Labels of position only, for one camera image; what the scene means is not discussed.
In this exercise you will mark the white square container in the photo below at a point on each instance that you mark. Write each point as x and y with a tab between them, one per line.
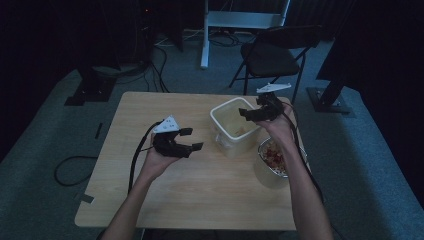
233	128

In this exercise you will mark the black stand with flat base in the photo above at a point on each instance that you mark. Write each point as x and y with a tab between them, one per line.
91	86

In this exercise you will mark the small black strip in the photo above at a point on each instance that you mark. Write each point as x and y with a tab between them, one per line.
99	130

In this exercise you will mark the grey tape piece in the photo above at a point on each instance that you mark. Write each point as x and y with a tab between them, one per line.
86	198

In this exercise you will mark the white desk frame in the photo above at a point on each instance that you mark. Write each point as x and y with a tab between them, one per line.
238	20

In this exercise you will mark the pile of dried food pieces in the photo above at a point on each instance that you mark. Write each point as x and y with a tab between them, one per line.
273	158

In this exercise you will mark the dark box with red light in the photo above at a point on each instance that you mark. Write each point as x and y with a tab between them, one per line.
145	30

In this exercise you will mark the person's left hand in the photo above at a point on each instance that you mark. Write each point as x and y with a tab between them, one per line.
156	165

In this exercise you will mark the black folding chair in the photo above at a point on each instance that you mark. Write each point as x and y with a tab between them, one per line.
271	58

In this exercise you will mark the black slanted stand with base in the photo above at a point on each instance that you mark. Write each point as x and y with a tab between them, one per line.
328	96

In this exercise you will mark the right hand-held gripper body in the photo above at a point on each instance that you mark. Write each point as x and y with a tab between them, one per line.
269	105

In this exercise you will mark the person's right hand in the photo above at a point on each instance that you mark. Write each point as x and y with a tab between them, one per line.
278	128

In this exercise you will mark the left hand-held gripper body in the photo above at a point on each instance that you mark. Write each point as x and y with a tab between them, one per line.
168	141

